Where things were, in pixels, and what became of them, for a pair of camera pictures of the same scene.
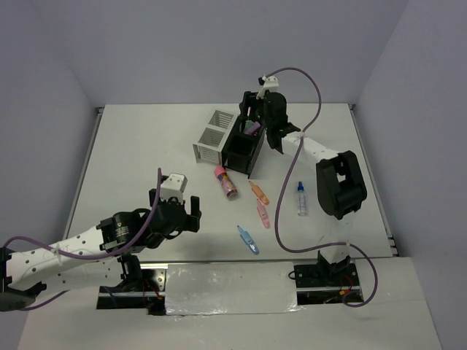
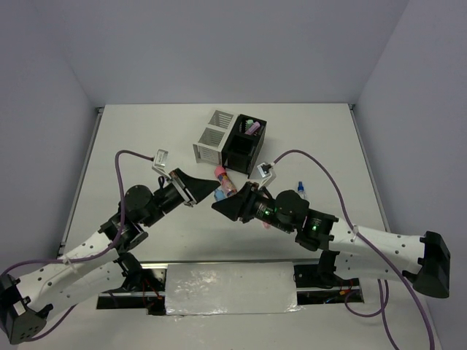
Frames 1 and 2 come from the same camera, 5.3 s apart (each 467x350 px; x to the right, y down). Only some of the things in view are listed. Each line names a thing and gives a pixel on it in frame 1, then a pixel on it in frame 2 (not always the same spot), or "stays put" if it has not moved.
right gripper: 249,100 -> 244,200
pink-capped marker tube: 227,184 stays put
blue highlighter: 249,240 -> 219,195
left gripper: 192,224 -> 194,189
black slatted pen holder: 243,146 stays put
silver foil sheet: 230,288 stays put
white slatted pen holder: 208,148 stays put
